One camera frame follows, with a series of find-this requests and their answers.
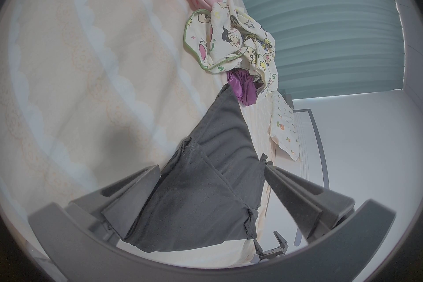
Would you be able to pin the white printed pyjama top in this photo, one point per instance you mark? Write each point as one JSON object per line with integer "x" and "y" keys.
{"x": 228, "y": 39}

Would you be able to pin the blue-green curtain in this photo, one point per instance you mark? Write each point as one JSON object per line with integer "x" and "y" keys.
{"x": 314, "y": 9}

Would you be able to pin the black shorts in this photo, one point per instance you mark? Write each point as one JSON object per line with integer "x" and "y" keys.
{"x": 205, "y": 181}

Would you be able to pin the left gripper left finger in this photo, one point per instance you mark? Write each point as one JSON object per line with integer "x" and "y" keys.
{"x": 109, "y": 196}

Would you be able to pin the white flower print garment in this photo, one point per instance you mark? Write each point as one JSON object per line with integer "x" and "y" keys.
{"x": 284, "y": 128}

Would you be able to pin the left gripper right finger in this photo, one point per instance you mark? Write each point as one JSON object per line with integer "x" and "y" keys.
{"x": 307, "y": 204}

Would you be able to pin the purple garment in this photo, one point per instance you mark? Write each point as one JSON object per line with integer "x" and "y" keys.
{"x": 245, "y": 89}

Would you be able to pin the bed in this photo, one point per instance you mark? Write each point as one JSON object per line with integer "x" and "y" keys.
{"x": 82, "y": 75}

